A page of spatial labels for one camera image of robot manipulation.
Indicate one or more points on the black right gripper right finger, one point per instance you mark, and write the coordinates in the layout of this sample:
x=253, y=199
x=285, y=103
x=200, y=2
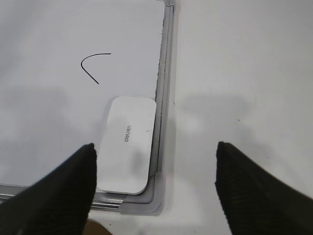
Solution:
x=254, y=201

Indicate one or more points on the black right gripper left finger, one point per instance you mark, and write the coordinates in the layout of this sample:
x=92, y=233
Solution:
x=59, y=203

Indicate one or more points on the white rectangular whiteboard eraser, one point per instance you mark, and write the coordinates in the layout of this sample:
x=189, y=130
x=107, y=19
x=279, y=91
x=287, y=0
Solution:
x=124, y=155

